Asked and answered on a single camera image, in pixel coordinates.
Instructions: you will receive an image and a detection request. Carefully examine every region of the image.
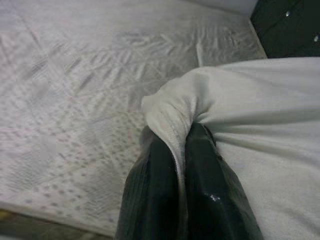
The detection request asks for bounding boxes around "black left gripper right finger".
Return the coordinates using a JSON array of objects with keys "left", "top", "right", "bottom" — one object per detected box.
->
[{"left": 184, "top": 122, "right": 265, "bottom": 240}]

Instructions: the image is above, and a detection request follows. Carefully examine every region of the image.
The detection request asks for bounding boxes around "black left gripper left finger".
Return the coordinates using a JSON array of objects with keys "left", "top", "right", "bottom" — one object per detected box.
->
[{"left": 114, "top": 126, "right": 188, "bottom": 240}]

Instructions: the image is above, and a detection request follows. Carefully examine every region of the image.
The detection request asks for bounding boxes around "white printed pillow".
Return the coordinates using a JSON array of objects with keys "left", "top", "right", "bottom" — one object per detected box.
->
[{"left": 141, "top": 56, "right": 320, "bottom": 240}]

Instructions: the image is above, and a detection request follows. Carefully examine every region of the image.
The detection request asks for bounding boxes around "grey quilted mattress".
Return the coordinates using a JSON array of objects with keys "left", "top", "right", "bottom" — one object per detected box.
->
[{"left": 0, "top": 0, "right": 267, "bottom": 240}]

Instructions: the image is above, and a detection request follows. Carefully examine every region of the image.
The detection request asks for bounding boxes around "black tufted headboard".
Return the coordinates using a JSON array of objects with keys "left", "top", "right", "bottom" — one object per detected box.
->
[{"left": 250, "top": 0, "right": 320, "bottom": 59}]

